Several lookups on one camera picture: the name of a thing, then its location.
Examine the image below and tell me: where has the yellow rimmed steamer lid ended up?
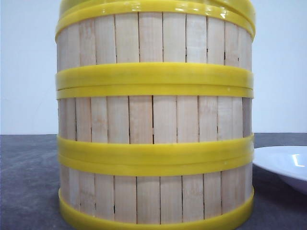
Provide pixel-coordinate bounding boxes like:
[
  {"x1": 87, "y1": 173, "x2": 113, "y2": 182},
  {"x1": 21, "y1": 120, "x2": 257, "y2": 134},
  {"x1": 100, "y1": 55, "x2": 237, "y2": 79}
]
[{"x1": 56, "y1": 0, "x2": 256, "y2": 36}]

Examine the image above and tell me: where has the front bamboo steamer basket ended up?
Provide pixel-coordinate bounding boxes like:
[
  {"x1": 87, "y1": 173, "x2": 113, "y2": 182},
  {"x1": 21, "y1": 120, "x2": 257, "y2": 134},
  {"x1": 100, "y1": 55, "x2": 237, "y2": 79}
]
[{"x1": 59, "y1": 163, "x2": 254, "y2": 230}]

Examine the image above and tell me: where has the white plate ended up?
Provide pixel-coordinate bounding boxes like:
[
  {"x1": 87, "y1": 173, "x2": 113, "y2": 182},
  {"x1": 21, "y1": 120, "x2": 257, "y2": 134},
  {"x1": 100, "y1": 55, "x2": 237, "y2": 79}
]
[{"x1": 253, "y1": 146, "x2": 307, "y2": 195}]

